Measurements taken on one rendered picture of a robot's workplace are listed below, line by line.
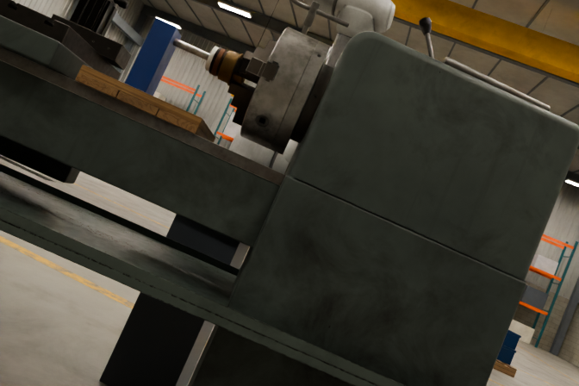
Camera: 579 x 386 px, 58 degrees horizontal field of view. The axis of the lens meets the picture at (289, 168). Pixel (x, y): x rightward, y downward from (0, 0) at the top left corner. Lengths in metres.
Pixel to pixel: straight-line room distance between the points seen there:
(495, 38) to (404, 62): 11.21
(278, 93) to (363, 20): 0.65
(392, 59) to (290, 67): 0.24
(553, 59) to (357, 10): 10.90
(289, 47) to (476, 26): 11.24
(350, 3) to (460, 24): 10.61
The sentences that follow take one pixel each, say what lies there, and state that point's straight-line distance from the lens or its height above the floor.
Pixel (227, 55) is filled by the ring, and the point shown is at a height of 1.10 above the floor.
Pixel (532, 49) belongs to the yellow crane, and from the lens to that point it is 12.54.
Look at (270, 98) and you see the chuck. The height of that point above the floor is 1.02.
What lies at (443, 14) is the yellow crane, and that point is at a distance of 12.44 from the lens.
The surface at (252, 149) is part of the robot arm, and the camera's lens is 1.89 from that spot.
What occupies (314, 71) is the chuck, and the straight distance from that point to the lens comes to 1.27.
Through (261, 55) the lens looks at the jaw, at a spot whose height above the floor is 1.15.
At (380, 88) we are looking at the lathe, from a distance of 1.22.
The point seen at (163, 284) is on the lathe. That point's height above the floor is 0.55.
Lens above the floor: 0.78
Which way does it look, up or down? 5 degrees up
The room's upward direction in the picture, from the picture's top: 24 degrees clockwise
